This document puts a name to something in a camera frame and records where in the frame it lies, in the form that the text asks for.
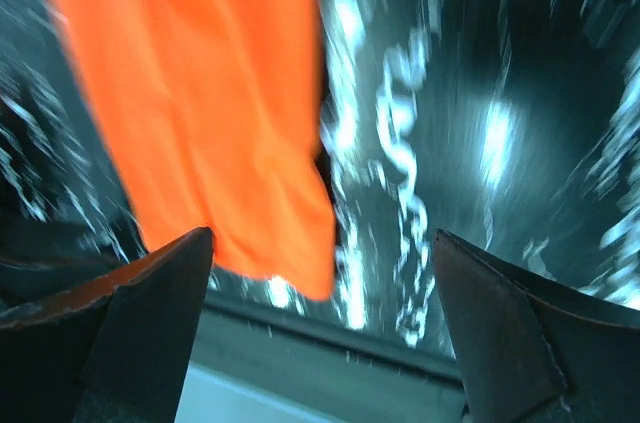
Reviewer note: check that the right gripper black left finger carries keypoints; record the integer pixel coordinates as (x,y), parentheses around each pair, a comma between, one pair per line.
(112,349)

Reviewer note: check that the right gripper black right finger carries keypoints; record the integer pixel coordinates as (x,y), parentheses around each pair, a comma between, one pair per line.
(533,350)

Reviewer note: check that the black marbled table mat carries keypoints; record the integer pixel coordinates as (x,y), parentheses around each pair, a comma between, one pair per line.
(511,123)

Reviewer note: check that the orange t shirt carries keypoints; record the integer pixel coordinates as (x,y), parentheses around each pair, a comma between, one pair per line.
(210,112)

